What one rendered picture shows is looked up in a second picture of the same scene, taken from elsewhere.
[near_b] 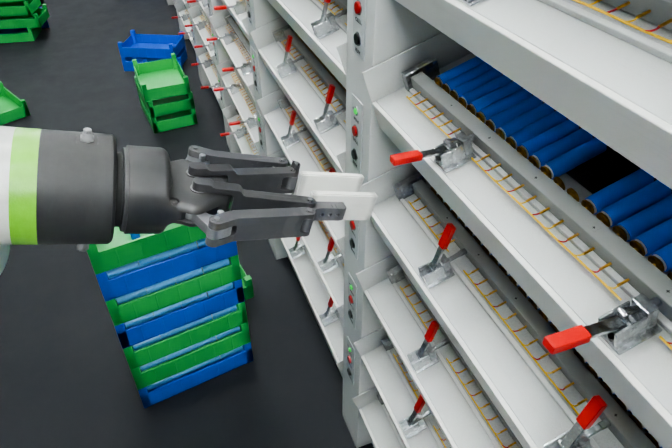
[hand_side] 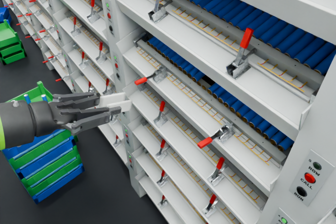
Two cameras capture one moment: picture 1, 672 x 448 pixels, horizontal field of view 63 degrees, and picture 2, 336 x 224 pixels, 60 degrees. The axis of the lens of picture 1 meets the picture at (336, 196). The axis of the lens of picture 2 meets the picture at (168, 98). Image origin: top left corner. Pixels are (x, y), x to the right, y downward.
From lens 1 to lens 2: 0.21 m
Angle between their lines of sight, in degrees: 13
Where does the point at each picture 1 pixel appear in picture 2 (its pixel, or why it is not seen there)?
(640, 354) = (229, 142)
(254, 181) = (83, 104)
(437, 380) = (168, 162)
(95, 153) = (21, 110)
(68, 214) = (16, 136)
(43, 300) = not seen: outside the picture
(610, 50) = (204, 43)
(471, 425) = (184, 176)
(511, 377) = (194, 156)
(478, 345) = (180, 146)
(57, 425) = not seen: outside the picture
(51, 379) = not seen: outside the picture
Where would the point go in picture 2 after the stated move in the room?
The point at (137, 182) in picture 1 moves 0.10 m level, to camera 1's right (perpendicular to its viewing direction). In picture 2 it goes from (40, 117) to (90, 108)
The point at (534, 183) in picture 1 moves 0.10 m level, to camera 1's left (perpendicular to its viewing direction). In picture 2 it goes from (190, 85) to (153, 92)
